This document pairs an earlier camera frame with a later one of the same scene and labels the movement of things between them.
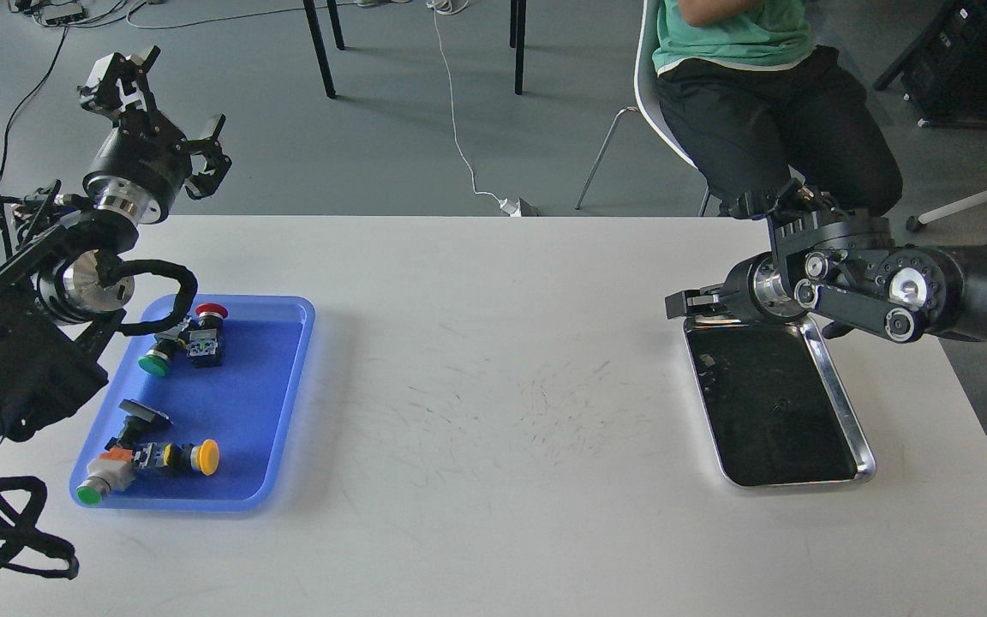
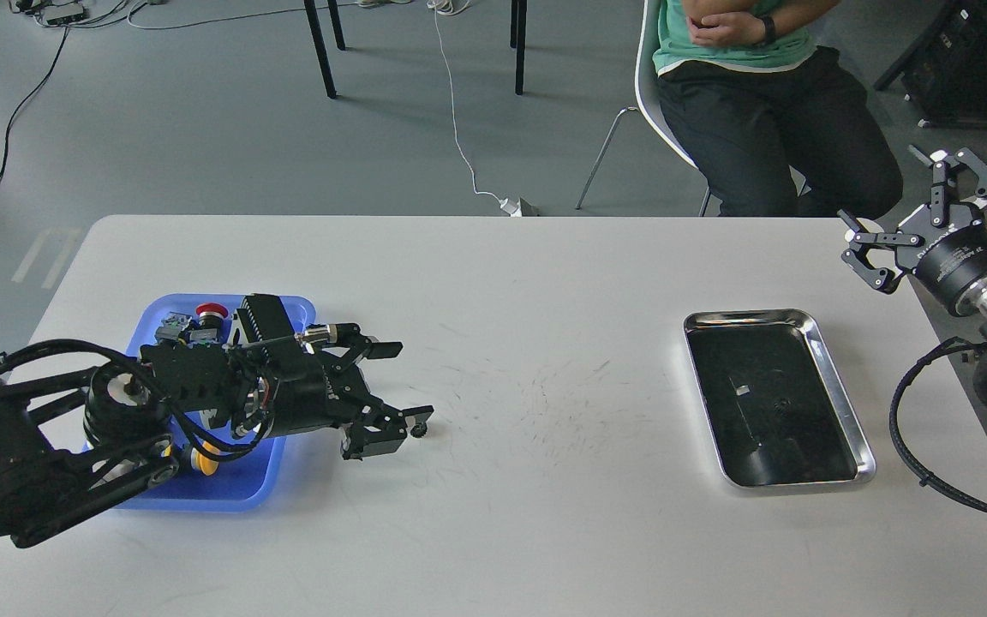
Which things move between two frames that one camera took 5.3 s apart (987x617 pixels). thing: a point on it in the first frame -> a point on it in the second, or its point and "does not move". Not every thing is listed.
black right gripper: (753, 294) -> (947, 253)
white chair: (649, 105) does not move
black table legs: (517, 38) does not move
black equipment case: (976, 65) does not move
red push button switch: (205, 345) does not move
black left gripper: (144, 163) -> (324, 389)
